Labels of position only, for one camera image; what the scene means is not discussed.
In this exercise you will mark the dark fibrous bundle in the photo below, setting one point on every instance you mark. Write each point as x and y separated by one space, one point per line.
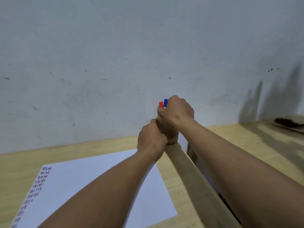
288 122

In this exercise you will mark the white paper sheet with marks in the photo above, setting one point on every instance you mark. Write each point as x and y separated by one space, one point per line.
71 178

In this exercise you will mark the red marker pen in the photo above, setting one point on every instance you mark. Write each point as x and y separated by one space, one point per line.
161 104

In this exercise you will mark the person's right forearm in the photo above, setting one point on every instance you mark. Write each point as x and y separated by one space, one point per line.
237 173

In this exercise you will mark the wooden pen holder cup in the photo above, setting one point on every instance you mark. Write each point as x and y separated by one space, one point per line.
169 133

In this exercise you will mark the person's left thumb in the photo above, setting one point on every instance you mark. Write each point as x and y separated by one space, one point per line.
154 123

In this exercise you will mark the person's right thumb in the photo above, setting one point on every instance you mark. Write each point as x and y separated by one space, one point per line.
161 112

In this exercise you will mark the person's left hand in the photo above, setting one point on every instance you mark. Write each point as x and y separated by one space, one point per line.
150 140

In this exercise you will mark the person's right hand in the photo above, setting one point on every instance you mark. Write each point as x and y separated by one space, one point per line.
179 112

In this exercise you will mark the blue marker pen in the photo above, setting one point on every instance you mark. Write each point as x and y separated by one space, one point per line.
165 102

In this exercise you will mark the person's left forearm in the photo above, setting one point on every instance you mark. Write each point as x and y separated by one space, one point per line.
106 194

